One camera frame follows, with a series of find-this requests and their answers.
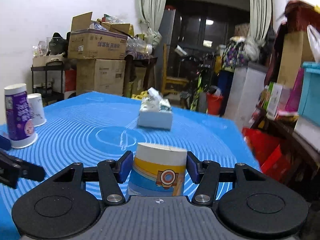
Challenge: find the blue yellow paper cup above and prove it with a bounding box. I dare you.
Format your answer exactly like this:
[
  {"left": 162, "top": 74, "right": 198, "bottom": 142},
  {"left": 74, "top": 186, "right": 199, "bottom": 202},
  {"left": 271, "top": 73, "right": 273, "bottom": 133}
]
[{"left": 126, "top": 142, "right": 187, "bottom": 197}]

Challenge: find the purple white paper cup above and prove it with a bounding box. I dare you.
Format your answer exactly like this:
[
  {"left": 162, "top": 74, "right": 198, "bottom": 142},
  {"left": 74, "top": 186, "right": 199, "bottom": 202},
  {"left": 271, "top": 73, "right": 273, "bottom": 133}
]
[{"left": 4, "top": 83, "right": 38, "bottom": 149}]

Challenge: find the red bucket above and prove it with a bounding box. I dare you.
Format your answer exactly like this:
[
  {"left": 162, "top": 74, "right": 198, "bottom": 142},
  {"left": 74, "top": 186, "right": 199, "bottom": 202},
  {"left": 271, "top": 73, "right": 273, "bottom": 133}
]
[{"left": 206, "top": 93, "right": 223, "bottom": 115}]

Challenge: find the white tissue pack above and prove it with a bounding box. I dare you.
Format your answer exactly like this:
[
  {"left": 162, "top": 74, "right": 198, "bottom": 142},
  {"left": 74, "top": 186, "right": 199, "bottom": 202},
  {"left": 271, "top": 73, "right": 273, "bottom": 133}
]
[{"left": 137, "top": 87, "right": 173, "bottom": 130}]

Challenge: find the green black bicycle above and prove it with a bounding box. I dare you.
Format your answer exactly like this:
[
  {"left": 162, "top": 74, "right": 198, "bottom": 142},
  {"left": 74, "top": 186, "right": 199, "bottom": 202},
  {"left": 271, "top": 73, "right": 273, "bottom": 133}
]
[{"left": 180, "top": 54, "right": 215, "bottom": 113}]

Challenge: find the black metal shelf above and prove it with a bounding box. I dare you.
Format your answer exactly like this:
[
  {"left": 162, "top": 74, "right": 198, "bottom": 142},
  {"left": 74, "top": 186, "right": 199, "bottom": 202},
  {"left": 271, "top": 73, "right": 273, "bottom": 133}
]
[{"left": 30, "top": 61, "right": 65, "bottom": 106}]

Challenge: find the dark wooden side table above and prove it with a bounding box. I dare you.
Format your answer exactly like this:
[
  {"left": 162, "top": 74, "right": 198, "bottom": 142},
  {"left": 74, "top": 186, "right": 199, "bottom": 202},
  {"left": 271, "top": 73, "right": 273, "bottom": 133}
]
[{"left": 252, "top": 106, "right": 319, "bottom": 202}]

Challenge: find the white green carton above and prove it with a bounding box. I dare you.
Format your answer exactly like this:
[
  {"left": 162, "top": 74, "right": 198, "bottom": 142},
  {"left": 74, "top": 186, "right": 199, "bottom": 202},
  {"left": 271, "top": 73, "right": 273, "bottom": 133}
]
[{"left": 263, "top": 82, "right": 283, "bottom": 119}]

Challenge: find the lower cardboard box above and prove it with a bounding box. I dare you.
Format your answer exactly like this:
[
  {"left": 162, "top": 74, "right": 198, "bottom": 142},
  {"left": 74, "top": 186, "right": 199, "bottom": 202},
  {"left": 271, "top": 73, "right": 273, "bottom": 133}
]
[{"left": 76, "top": 59, "right": 126, "bottom": 96}]

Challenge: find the yellow wooden chair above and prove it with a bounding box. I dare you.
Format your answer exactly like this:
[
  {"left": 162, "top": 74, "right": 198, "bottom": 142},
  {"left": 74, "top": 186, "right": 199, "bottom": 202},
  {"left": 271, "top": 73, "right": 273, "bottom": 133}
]
[{"left": 161, "top": 44, "right": 189, "bottom": 96}]

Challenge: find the white chest freezer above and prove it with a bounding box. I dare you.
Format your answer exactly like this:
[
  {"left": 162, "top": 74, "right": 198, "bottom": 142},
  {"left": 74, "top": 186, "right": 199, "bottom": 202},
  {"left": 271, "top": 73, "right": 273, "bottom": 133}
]
[{"left": 223, "top": 62, "right": 267, "bottom": 130}]

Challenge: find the teal storage bin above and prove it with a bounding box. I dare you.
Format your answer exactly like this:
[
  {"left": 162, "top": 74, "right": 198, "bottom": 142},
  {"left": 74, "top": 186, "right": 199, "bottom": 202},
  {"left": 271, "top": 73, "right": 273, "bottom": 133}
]
[{"left": 298, "top": 62, "right": 320, "bottom": 125}]

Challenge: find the upper cardboard box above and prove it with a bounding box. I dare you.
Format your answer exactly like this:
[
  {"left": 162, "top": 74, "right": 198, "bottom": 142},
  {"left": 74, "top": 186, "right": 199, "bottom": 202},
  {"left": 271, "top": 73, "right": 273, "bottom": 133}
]
[{"left": 68, "top": 12, "right": 134, "bottom": 60}]

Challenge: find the tall cardboard box right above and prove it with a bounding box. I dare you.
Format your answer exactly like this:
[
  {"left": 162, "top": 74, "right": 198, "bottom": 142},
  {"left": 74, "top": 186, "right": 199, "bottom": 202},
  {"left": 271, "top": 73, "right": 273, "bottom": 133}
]
[{"left": 277, "top": 31, "right": 314, "bottom": 88}]

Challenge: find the right curtain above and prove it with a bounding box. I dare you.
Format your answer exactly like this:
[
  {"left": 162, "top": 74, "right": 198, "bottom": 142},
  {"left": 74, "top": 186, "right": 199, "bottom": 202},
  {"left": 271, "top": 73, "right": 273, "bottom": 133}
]
[{"left": 248, "top": 0, "right": 272, "bottom": 46}]

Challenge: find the curtain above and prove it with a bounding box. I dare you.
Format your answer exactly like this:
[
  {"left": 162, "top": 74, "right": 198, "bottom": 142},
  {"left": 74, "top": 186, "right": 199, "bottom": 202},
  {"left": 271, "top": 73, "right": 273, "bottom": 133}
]
[
  {"left": 248, "top": 0, "right": 272, "bottom": 46},
  {"left": 136, "top": 0, "right": 166, "bottom": 48}
]

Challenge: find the left curtain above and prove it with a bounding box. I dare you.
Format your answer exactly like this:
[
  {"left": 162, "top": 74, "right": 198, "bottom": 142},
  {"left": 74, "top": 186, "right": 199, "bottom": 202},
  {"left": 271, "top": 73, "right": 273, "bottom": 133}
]
[{"left": 136, "top": 0, "right": 166, "bottom": 48}]

